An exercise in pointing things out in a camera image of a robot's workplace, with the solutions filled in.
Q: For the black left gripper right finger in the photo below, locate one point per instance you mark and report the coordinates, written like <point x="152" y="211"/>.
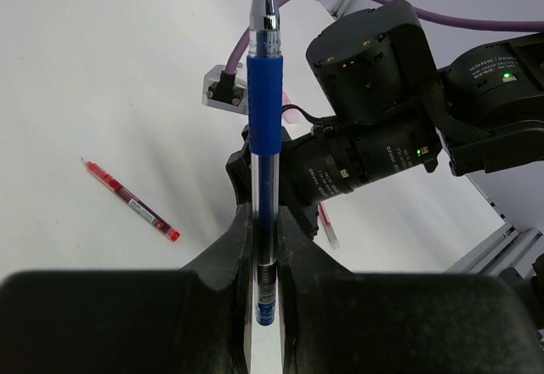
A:
<point x="333" y="320"/>

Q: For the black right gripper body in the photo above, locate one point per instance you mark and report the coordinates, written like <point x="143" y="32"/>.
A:
<point x="238" y="168"/>

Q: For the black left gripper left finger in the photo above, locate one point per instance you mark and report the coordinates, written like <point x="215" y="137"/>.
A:
<point x="196" y="319"/>

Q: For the red marker pen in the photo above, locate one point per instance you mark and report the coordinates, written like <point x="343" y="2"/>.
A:
<point x="144" y="211"/>

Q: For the blue ballpoint pen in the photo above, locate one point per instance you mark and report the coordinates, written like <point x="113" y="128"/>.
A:
<point x="265" y="80"/>

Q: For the pink highlighter pen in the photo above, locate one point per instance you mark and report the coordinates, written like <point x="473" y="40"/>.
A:
<point x="290" y="116"/>

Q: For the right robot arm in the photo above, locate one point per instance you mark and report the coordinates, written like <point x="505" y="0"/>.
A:
<point x="393" y="109"/>

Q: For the red gel pen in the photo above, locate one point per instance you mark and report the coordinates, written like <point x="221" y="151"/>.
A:
<point x="327" y="225"/>

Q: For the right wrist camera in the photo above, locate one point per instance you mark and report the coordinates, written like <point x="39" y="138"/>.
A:
<point x="225" y="91"/>

